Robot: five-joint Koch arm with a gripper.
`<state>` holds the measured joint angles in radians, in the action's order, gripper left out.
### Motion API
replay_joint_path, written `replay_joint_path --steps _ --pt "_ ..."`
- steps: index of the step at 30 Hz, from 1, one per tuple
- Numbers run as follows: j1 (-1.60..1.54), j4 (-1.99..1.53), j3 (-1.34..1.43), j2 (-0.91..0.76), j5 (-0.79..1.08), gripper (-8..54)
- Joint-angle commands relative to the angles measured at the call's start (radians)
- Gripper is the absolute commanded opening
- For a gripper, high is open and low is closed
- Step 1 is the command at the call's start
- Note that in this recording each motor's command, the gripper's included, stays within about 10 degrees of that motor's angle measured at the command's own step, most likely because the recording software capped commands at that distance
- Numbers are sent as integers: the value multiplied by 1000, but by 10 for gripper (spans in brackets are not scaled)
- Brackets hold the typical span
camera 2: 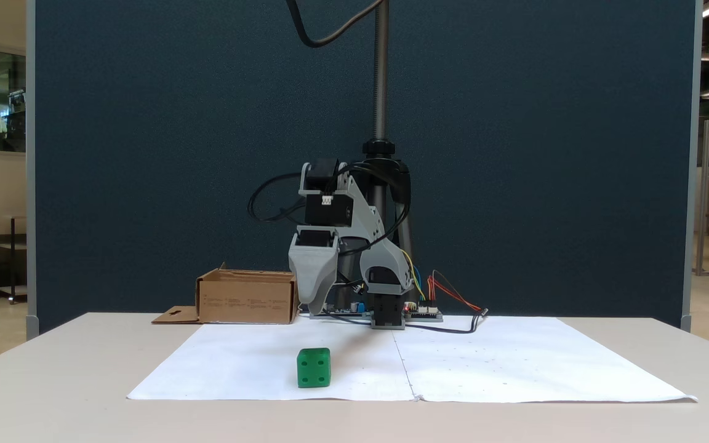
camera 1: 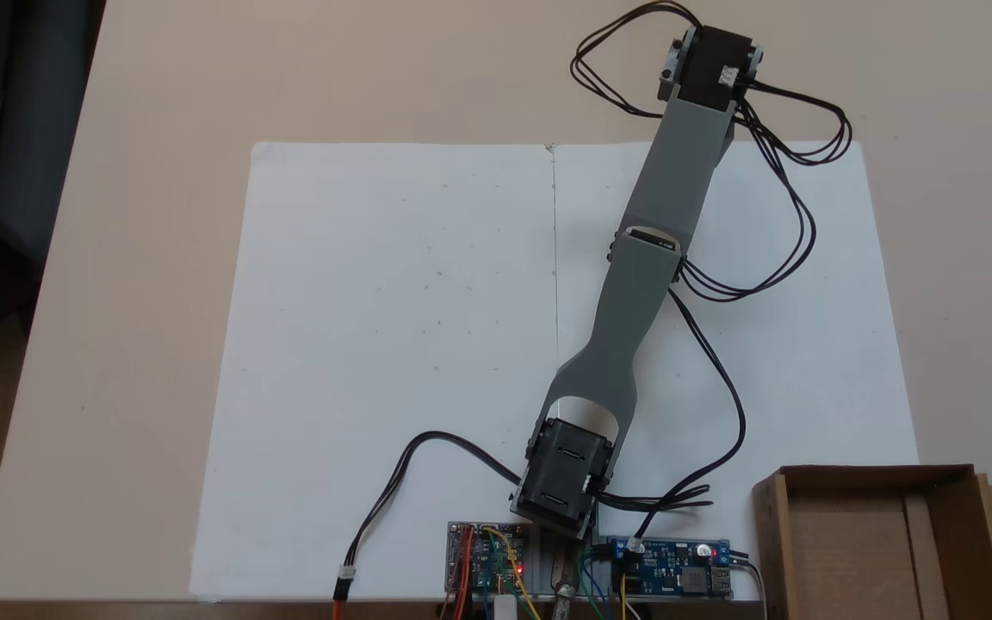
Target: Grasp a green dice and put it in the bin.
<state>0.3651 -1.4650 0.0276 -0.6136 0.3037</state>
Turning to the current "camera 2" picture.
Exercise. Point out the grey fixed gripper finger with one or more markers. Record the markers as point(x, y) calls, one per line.
point(316, 289)

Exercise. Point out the green dice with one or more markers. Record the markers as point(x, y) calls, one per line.
point(314, 368)

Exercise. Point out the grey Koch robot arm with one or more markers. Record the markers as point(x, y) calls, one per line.
point(370, 227)

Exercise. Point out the blue power converter board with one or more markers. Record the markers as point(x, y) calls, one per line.
point(342, 311)

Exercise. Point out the brown cardboard box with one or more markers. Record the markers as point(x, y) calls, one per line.
point(244, 301)

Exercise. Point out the white paper sheet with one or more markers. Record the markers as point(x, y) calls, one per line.
point(514, 363)
point(237, 363)

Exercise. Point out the green motor controller board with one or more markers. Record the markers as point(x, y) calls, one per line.
point(425, 315)

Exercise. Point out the dark blue partition panel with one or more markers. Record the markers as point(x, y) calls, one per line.
point(145, 123)

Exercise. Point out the black shelf cart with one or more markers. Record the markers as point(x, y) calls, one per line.
point(11, 246)

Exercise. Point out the black camera tripod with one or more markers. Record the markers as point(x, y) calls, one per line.
point(381, 74)

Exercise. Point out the framed wall window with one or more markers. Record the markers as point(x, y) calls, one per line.
point(5, 98)

